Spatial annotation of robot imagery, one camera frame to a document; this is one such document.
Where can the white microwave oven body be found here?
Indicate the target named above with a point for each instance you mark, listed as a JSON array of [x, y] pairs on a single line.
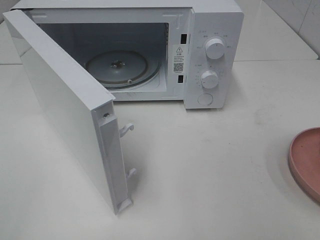
[[87, 28]]

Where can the white warning label sticker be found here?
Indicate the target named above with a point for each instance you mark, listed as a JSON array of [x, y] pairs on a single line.
[[178, 58]]

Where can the white control knob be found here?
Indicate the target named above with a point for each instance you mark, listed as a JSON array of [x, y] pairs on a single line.
[[209, 79], [215, 48]]

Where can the round white door button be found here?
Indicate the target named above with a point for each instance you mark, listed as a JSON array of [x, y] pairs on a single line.
[[205, 99]]

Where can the pink round plate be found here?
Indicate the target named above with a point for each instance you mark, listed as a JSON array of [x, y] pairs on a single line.
[[304, 161]]

